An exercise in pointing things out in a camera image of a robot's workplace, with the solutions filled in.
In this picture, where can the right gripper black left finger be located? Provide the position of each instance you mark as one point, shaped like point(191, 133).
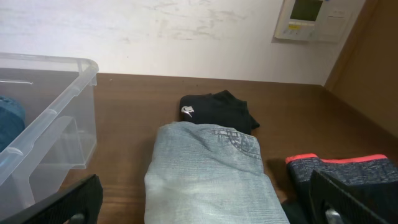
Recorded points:
point(80, 203)

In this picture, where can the clear plastic storage container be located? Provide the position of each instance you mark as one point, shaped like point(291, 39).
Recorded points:
point(57, 95)

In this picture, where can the black folded shirt white logo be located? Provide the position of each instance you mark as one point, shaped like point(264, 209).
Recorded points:
point(222, 109)

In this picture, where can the light blue folded jeans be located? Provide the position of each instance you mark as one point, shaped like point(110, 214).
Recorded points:
point(205, 173)

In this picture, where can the black shorts red waistband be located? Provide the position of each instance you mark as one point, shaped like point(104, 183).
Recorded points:
point(374, 177)

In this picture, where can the white wall control panel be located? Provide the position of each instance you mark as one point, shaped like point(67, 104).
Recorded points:
point(316, 20)

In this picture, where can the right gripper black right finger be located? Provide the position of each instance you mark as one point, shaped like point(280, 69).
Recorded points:
point(334, 202)

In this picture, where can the dark blue jeans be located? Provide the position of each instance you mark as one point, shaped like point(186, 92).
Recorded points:
point(12, 120)

